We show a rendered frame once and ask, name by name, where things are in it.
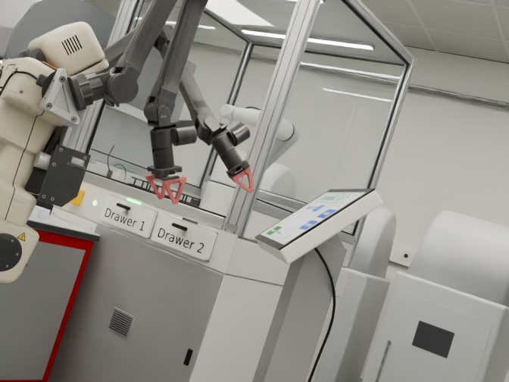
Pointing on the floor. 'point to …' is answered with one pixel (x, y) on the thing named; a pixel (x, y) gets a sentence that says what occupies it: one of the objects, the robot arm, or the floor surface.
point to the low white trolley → (42, 299)
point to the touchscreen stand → (300, 316)
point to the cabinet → (163, 317)
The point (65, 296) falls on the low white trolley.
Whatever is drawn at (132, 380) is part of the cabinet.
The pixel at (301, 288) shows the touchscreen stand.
